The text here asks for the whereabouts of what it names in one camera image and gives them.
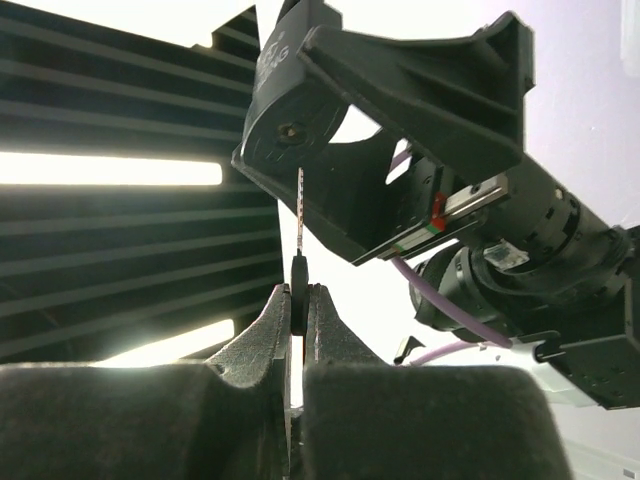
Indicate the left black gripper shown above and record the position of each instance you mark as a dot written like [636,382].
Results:
[459,102]

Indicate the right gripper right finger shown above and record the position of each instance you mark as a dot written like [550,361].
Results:
[365,419]

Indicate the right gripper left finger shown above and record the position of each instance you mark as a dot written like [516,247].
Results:
[222,418]

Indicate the black head key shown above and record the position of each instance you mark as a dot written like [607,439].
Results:
[299,267]

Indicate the black padlock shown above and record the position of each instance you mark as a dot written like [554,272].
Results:
[292,115]

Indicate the ceiling light panel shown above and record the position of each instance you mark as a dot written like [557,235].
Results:
[168,237]

